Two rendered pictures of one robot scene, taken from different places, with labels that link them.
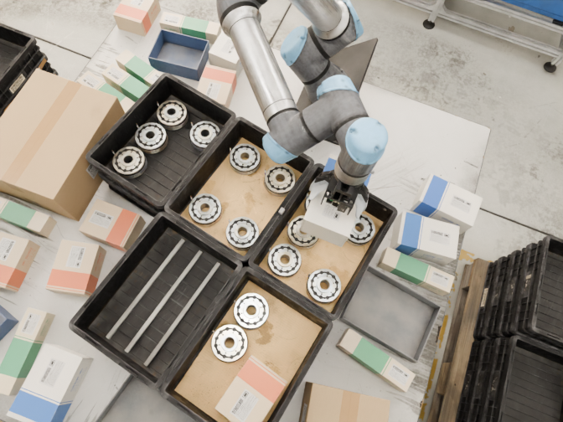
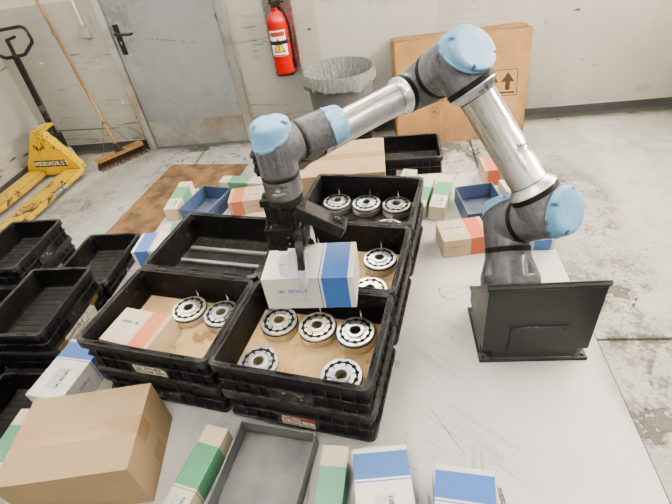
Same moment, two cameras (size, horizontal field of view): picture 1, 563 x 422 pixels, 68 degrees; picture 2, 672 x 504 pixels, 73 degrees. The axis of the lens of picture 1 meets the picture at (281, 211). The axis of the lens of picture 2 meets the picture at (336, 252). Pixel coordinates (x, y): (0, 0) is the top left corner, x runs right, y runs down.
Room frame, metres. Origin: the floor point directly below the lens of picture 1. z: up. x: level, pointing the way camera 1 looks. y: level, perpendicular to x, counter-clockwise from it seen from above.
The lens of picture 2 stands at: (0.49, -0.92, 1.77)
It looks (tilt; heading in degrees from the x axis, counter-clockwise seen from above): 39 degrees down; 89
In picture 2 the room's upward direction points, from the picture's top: 9 degrees counter-clockwise
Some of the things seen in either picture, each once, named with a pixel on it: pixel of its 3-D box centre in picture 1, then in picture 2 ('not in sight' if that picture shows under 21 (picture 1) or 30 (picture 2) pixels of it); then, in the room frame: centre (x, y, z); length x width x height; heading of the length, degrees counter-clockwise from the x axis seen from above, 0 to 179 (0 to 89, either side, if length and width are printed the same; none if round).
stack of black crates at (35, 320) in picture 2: not in sight; (62, 334); (-0.74, 0.59, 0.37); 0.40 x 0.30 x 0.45; 77
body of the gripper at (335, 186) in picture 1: (344, 185); (287, 219); (0.42, -0.13, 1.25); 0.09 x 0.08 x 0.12; 168
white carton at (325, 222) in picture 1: (336, 200); (312, 275); (0.45, -0.14, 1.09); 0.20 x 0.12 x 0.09; 168
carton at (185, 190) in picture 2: not in sight; (180, 200); (-0.14, 0.97, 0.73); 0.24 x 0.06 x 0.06; 80
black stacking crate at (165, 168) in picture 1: (167, 145); (361, 211); (0.63, 0.41, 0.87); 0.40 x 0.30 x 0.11; 157
